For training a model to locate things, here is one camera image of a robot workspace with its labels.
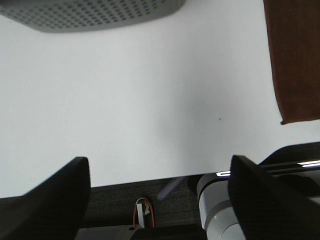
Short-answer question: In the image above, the grey perforated plastic basket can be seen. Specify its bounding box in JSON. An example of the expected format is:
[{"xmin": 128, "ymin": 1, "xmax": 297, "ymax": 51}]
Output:
[{"xmin": 0, "ymin": 0, "xmax": 185, "ymax": 33}]

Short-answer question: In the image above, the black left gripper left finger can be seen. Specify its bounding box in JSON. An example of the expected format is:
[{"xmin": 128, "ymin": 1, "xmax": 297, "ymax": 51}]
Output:
[{"xmin": 0, "ymin": 157, "xmax": 91, "ymax": 240}]

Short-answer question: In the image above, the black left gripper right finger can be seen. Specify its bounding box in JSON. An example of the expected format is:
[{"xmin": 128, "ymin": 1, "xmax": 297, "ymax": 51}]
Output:
[{"xmin": 227, "ymin": 155, "xmax": 320, "ymax": 240}]

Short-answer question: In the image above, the red and black cable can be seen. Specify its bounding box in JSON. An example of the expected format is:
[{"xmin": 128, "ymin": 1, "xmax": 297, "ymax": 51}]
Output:
[{"xmin": 128, "ymin": 197, "xmax": 156, "ymax": 231}]

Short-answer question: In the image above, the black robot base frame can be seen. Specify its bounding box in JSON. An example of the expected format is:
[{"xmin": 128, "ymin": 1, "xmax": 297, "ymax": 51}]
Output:
[{"xmin": 77, "ymin": 141, "xmax": 320, "ymax": 240}]

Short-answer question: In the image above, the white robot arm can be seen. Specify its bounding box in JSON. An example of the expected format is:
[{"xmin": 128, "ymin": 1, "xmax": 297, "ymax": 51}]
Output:
[{"xmin": 0, "ymin": 155, "xmax": 320, "ymax": 240}]

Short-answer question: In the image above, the brown towel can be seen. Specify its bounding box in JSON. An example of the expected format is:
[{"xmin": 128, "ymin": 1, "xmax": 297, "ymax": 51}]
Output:
[{"xmin": 263, "ymin": 0, "xmax": 320, "ymax": 125}]

